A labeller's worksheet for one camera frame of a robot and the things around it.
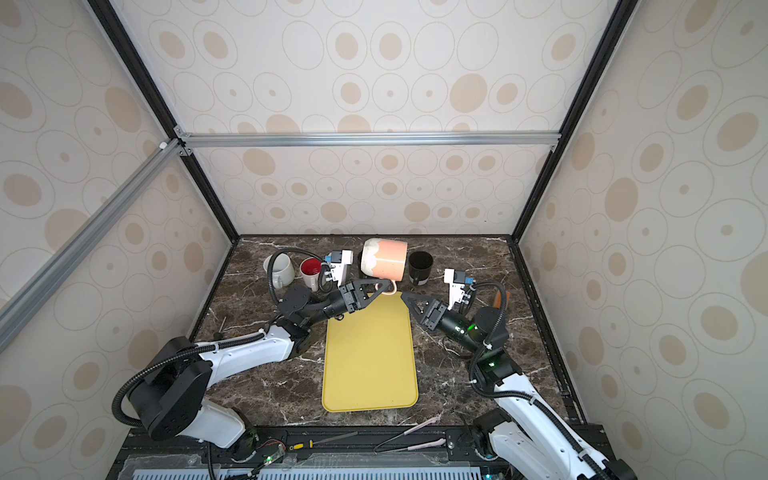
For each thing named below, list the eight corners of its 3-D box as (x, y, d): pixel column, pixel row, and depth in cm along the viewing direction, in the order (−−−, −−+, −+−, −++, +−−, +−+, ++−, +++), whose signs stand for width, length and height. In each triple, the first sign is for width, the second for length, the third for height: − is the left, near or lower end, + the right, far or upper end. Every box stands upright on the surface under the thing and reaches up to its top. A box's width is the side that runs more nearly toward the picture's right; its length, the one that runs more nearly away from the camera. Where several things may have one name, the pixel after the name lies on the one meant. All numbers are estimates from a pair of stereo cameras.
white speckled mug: (281, 296, 104) (273, 280, 97) (267, 277, 110) (259, 260, 102) (303, 283, 108) (297, 267, 101) (289, 265, 113) (282, 248, 106)
